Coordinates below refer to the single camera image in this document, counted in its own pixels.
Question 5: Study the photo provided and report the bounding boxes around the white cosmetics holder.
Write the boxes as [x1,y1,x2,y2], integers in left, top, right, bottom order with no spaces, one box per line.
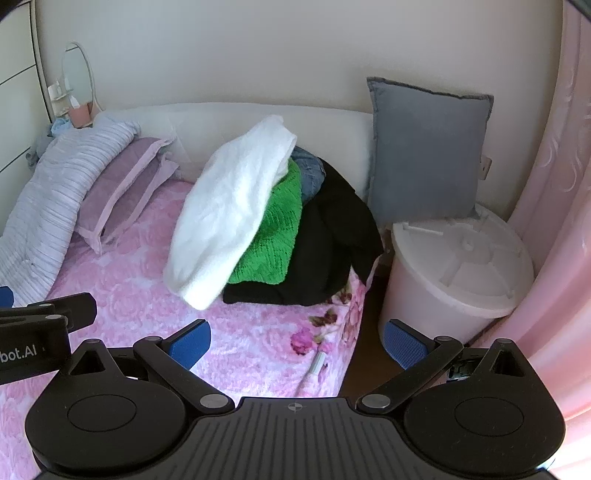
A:
[47,80,75,116]

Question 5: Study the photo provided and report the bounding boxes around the black garment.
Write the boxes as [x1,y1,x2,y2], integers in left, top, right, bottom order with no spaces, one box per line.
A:
[223,159,385,306]

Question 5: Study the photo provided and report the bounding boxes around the pink cup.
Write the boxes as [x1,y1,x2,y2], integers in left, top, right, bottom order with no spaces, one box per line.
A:
[69,102,93,129]

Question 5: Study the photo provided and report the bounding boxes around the pink white pen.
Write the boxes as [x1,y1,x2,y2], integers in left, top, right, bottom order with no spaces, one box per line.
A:
[295,351,327,398]

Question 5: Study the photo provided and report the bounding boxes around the white striped sweater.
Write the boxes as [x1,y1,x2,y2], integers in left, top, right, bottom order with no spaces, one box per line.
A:
[164,115,298,311]

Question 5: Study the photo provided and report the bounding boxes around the pink floral blanket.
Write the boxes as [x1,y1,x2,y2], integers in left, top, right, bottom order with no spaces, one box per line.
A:
[0,178,368,480]

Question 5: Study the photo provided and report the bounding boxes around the white padded headboard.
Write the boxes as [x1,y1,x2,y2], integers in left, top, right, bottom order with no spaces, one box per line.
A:
[95,102,375,195]

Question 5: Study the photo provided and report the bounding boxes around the grey pillow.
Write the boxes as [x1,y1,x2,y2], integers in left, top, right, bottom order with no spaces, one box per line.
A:
[366,77,495,227]

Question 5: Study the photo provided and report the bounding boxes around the purple pillow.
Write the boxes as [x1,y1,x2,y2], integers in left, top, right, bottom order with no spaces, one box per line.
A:
[74,137,181,254]

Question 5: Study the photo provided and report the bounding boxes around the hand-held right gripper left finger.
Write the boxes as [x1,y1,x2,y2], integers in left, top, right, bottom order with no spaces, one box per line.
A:
[68,318,236,414]

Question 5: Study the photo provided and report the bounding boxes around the white plastic bucket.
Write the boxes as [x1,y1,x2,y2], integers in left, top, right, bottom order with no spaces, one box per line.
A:
[379,203,535,347]

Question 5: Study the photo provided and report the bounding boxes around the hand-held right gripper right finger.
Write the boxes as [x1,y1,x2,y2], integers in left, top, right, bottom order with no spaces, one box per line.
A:
[358,319,529,414]

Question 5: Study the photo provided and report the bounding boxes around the lilac striped duvet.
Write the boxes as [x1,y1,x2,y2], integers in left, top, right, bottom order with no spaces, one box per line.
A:
[0,115,141,308]

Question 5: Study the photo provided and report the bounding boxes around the pink curtain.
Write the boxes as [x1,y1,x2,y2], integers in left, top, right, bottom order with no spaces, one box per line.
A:
[464,4,591,462]

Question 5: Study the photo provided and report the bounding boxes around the oval mirror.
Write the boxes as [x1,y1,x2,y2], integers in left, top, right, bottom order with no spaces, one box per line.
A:
[61,42,98,116]

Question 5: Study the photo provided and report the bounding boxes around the blue jeans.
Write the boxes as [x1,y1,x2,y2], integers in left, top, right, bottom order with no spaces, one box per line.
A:
[291,147,327,204]

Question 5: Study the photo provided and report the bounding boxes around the green knit sweater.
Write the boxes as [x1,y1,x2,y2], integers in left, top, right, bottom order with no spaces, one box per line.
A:
[228,159,303,284]

